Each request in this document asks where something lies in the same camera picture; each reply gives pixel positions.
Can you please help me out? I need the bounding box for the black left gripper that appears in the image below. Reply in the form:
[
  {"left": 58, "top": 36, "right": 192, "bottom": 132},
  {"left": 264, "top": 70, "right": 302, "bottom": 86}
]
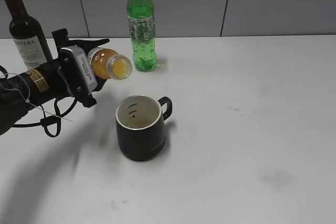
[{"left": 39, "top": 28, "right": 110, "bottom": 108}]

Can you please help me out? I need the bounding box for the NFC orange juice bottle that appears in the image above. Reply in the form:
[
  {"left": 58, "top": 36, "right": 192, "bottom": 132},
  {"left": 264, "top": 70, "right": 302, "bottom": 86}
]
[{"left": 87, "top": 47, "right": 132, "bottom": 80}]

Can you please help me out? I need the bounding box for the black mug white interior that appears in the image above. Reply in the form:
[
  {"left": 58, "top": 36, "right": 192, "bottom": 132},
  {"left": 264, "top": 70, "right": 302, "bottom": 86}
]
[{"left": 115, "top": 95, "right": 173, "bottom": 162}]

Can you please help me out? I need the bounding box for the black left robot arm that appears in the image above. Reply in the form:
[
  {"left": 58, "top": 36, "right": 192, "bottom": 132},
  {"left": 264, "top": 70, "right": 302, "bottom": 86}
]
[{"left": 1, "top": 28, "right": 109, "bottom": 134}]

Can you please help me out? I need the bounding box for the green plastic soda bottle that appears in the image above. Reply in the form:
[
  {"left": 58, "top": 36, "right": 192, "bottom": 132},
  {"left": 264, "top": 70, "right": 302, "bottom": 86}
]
[{"left": 127, "top": 0, "right": 157, "bottom": 72}]

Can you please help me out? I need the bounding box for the dark red wine bottle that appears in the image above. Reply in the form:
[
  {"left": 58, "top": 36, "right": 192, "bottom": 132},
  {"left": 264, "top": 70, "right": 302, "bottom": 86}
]
[{"left": 4, "top": 0, "right": 53, "bottom": 70}]

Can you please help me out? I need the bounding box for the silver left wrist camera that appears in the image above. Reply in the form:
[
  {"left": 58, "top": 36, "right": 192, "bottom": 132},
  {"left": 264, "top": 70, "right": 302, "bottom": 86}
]
[{"left": 58, "top": 46, "right": 94, "bottom": 102}]

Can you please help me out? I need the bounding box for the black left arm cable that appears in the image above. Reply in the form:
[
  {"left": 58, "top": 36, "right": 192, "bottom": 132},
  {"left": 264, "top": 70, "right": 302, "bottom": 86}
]
[{"left": 0, "top": 63, "right": 79, "bottom": 138}]

